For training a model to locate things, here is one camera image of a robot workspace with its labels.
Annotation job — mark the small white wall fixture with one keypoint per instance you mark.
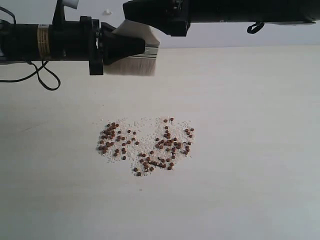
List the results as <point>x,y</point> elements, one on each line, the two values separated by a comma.
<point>107,12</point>

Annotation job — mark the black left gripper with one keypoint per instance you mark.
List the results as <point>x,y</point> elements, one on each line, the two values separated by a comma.
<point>117,43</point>

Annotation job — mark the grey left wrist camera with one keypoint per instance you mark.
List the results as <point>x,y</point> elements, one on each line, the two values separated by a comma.
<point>73,4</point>

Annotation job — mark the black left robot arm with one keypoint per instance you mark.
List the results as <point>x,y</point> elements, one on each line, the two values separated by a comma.
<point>39,42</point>

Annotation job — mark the pile of brown beans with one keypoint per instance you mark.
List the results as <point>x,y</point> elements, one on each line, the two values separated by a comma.
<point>148,143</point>

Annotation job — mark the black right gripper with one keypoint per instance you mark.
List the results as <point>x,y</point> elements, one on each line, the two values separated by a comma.
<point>168,16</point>

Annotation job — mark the wooden handled paint brush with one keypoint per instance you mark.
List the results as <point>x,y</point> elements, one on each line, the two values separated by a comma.
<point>139,64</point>

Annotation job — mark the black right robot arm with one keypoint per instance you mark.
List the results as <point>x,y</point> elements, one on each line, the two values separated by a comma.
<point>256,12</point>

